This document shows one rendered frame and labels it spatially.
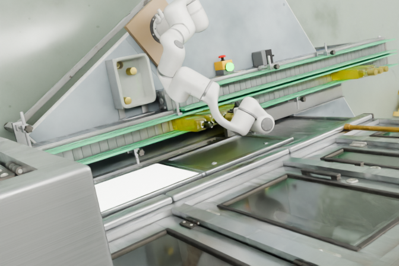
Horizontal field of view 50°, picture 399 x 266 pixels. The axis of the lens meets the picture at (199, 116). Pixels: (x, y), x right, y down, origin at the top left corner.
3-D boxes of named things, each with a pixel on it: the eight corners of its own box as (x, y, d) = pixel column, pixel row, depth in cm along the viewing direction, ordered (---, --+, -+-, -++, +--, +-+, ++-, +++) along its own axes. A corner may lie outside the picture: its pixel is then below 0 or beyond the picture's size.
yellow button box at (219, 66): (215, 75, 227) (224, 75, 221) (212, 61, 225) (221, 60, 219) (225, 73, 230) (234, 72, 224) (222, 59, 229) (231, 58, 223)
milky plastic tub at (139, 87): (115, 109, 194) (123, 109, 187) (104, 60, 190) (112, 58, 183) (148, 101, 203) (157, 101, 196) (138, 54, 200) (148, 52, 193)
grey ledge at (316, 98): (217, 135, 224) (230, 137, 215) (214, 119, 223) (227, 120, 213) (330, 97, 277) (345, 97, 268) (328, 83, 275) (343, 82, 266)
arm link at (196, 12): (180, 39, 192) (201, 34, 179) (165, 13, 188) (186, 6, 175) (195, 29, 197) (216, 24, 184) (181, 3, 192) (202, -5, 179)
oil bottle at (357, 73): (331, 80, 262) (373, 78, 239) (330, 71, 261) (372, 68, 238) (337, 78, 265) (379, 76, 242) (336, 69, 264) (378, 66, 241)
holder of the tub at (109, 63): (117, 120, 195) (124, 121, 189) (104, 60, 191) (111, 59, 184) (149, 111, 205) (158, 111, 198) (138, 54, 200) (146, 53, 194)
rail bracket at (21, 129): (15, 154, 167) (29, 161, 148) (3, 112, 164) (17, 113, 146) (27, 151, 169) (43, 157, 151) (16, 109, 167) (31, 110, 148)
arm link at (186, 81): (219, 64, 162) (206, 91, 172) (171, 37, 162) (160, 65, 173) (205, 88, 150) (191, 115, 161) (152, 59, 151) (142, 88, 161)
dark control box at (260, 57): (253, 66, 242) (263, 65, 235) (250, 52, 241) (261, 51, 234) (263, 63, 246) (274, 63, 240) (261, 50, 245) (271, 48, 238)
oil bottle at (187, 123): (173, 130, 197) (199, 132, 179) (170, 118, 196) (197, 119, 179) (182, 126, 200) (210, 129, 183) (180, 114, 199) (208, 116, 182)
